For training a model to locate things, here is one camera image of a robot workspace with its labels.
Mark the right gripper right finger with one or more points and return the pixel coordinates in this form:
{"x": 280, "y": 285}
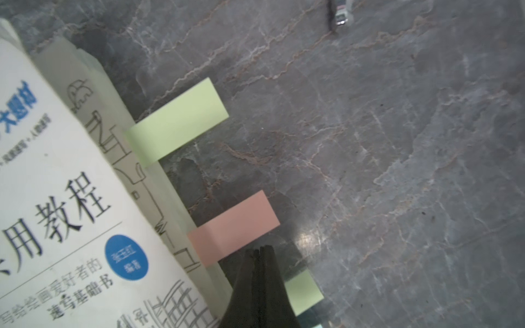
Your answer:
{"x": 274, "y": 306}

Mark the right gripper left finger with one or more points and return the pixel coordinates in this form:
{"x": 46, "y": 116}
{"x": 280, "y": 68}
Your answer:
{"x": 242, "y": 310}

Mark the pink sticky note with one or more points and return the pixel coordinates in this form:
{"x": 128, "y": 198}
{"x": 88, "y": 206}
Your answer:
{"x": 233, "y": 229}

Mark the sketch tutorial book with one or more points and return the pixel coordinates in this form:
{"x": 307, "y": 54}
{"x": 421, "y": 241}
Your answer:
{"x": 88, "y": 237}

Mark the lower green sticky note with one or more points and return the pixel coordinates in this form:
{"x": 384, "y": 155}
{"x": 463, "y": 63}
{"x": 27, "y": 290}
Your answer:
{"x": 303, "y": 292}

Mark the green sticky note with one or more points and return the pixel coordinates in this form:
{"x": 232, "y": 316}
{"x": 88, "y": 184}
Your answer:
{"x": 303, "y": 292}
{"x": 177, "y": 123}

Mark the top green sticky note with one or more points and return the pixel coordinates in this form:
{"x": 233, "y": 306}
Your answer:
{"x": 177, "y": 123}

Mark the red handled hex key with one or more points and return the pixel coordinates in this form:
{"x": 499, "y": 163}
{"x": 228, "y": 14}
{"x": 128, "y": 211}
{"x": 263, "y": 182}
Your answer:
{"x": 340, "y": 14}

